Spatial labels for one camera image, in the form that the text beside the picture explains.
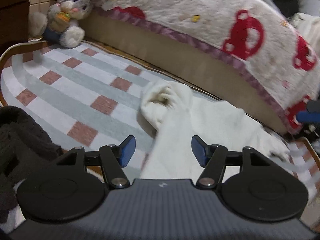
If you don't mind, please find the dark wooden dresser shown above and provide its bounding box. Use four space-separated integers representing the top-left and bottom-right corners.
0 0 30 52

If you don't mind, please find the white fleece hooded jacket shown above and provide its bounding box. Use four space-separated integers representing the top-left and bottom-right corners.
140 80 289 181

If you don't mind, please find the checkered pink grey rug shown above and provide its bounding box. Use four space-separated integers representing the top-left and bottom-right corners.
0 39 320 233

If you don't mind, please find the grey plush bunny toy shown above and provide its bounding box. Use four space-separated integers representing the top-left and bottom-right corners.
28 0 102 48

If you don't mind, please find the dark knitted garment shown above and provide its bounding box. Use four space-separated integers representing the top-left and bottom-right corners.
1 106 63 223

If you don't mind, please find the quilted strawberry bedspread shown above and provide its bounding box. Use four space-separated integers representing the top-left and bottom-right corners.
92 0 319 134

